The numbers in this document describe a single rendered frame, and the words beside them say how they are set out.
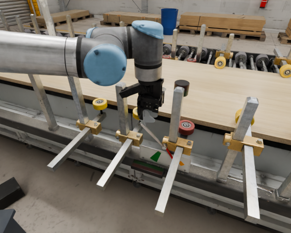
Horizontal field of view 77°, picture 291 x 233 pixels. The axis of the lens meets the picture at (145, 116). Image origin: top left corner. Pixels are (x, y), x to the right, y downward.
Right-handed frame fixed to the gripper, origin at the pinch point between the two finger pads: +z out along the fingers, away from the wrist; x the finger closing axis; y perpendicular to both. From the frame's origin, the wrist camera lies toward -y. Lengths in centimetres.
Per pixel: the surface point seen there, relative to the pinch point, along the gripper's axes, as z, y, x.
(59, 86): 9, -70, 26
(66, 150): 17.4, -34.1, -12.4
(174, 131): 6.3, 12.1, 6.0
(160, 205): 13.8, 15.1, -23.3
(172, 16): 48, -133, 561
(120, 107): -0.2, -13.5, 6.0
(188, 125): 9.7, 16.4, 16.0
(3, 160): 98, -156, 7
